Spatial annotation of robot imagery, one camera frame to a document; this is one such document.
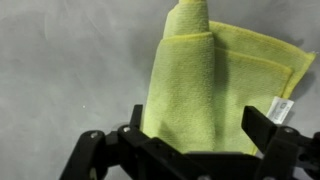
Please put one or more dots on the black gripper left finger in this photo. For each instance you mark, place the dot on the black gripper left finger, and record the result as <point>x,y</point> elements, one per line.
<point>146,156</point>

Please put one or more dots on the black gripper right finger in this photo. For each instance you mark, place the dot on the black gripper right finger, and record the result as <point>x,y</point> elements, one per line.
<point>283,150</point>

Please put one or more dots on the yellow-green microfiber towel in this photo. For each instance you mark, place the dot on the yellow-green microfiber towel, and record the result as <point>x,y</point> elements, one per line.
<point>186,93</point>

